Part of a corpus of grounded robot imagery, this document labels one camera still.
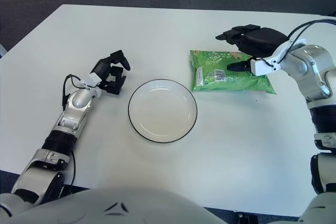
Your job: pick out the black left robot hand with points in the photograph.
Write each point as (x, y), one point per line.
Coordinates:
(114, 85)

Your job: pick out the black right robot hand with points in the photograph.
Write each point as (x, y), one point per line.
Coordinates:
(262, 41)

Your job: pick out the green snack bag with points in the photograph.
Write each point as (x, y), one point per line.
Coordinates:
(236, 85)

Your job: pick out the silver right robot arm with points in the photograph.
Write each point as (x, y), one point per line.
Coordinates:
(312, 77)

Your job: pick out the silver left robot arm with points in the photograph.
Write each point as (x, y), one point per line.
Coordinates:
(78, 100)

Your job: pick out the white plate with black rim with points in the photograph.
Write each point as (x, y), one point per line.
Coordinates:
(162, 111)

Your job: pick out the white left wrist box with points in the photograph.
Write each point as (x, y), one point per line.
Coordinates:
(92, 79)

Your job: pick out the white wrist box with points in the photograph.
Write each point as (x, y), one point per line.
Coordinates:
(262, 67)
(92, 79)

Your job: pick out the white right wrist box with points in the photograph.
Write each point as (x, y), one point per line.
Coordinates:
(262, 67)

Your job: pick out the white desk leg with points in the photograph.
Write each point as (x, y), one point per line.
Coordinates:
(2, 51)

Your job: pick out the grey robot torso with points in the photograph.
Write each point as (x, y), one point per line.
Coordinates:
(118, 208)

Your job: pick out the black item under table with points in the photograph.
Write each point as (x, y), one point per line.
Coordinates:
(246, 218)

